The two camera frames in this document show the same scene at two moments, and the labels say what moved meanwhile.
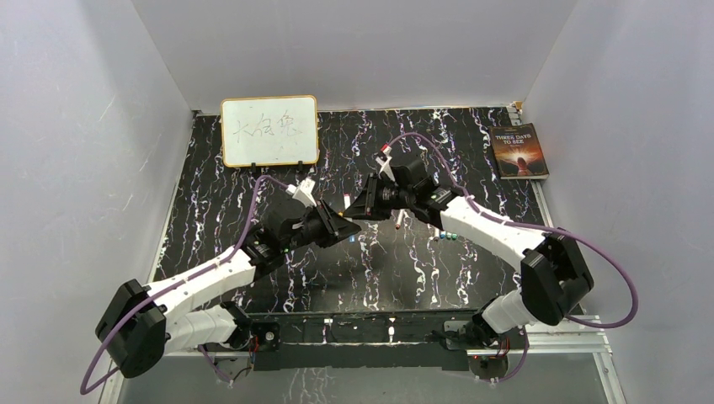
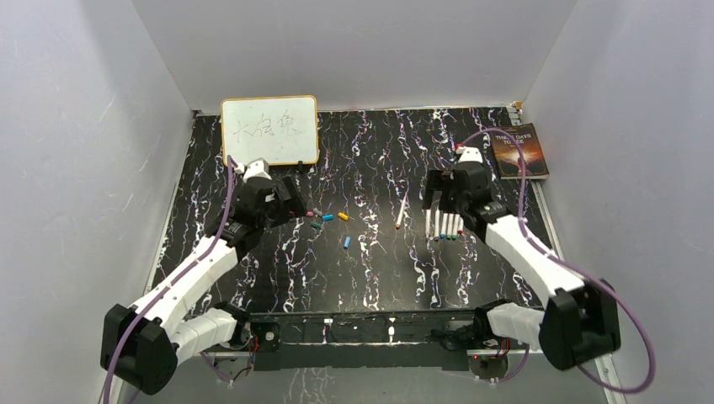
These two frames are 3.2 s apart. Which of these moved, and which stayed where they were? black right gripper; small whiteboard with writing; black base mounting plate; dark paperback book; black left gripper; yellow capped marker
Moved: black left gripper; black right gripper
Stayed: yellow capped marker; dark paperback book; black base mounting plate; small whiteboard with writing
